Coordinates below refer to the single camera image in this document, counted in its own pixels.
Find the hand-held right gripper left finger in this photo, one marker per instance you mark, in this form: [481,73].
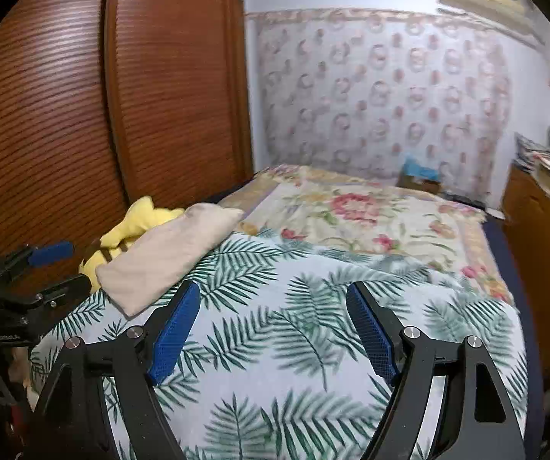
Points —
[176,330]

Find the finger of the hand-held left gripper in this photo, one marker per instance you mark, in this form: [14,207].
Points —
[52,252]
[64,290]

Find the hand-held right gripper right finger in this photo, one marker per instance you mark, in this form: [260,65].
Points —
[371,335]

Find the pink printed t-shirt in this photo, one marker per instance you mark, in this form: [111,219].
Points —
[169,254]

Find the leaf print blanket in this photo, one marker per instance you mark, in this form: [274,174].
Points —
[280,326]

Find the yellow plush toy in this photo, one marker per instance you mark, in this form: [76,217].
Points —
[140,218]

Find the floral blanket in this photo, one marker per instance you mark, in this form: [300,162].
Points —
[361,215]

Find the blue plastic bag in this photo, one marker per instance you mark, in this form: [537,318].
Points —
[419,167]

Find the wooden cabinet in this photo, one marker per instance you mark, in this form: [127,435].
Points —
[543,249]

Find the wooden louvred wardrobe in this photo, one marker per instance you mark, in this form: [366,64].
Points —
[160,81]

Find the patterned fabric bag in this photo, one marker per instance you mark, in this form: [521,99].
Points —
[529,151]

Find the circle patterned wall curtain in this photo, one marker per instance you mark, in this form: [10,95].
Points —
[375,96]

